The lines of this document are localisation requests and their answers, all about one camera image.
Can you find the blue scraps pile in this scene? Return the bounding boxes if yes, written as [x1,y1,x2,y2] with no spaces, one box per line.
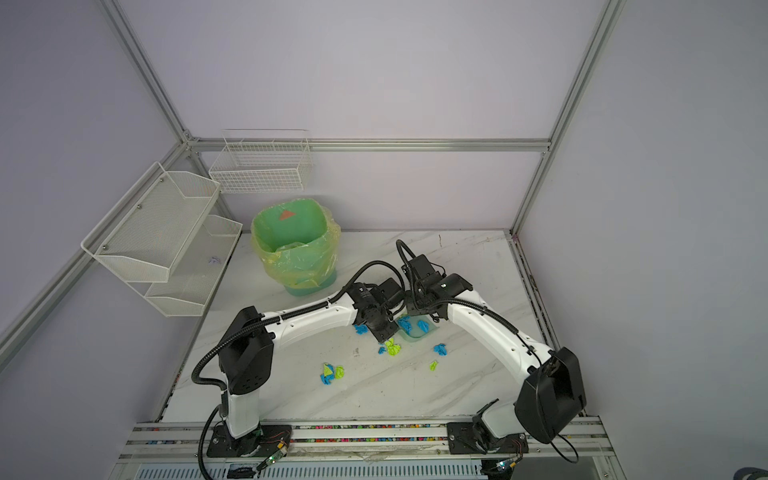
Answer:
[397,315,431,338]

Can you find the green plastic dustpan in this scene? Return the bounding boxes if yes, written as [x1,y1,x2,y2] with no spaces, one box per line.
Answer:
[396,314,439,342]

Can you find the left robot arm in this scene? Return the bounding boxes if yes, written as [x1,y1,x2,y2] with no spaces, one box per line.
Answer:
[191,260,406,463]

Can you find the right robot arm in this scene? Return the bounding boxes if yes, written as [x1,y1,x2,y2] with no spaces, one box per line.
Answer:
[396,239,587,452]

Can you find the blue green scraps middle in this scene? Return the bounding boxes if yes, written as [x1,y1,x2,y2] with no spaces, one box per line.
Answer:
[378,339,402,356]

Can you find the blue green scraps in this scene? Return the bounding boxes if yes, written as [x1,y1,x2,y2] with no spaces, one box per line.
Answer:
[320,363,345,385]
[378,339,402,356]

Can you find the blue green scraps front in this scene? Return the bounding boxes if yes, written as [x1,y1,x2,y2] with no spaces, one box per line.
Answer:
[320,363,345,385]

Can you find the yellow bin liner bag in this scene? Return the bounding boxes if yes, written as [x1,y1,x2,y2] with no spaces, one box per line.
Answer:
[250,199,342,290]

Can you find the green trash bin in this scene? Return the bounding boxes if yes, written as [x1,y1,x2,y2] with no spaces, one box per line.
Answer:
[251,197,341,298]

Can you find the lower white mesh shelf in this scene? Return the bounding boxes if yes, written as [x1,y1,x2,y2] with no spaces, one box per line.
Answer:
[144,215,242,317]

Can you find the white mesh shelf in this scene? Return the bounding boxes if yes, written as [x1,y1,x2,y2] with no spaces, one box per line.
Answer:
[144,215,242,317]
[81,162,221,283]

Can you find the upper white mesh shelf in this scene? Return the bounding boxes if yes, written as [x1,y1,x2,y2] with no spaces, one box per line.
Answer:
[81,162,221,283]

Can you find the white wire basket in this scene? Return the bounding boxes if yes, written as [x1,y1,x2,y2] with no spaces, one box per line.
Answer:
[209,129,314,194]

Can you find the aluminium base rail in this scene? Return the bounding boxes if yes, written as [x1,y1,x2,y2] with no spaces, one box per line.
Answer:
[109,417,625,479]

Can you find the aluminium frame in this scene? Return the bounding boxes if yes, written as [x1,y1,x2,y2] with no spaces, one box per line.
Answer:
[1,1,626,373]

